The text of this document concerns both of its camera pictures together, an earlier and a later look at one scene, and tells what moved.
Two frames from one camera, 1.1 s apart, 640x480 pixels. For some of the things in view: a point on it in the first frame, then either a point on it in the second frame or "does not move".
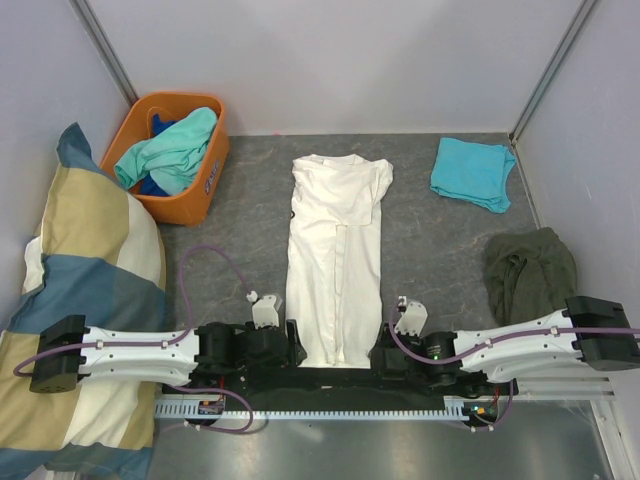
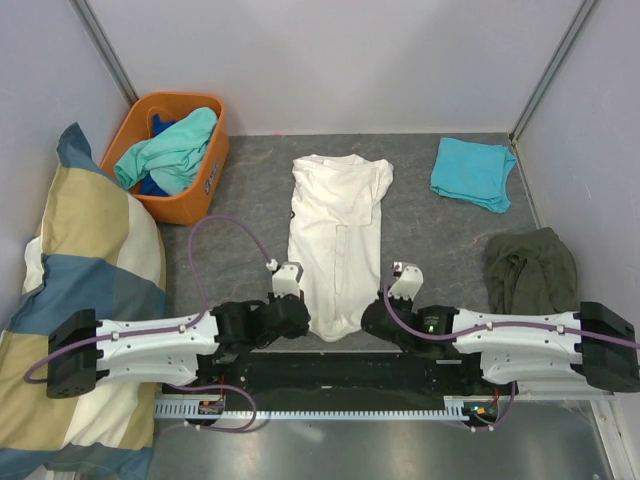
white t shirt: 334,266 does not move
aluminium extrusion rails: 566,388 does not move
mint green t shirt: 173,155 does not move
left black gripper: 297,353 -> 300,330
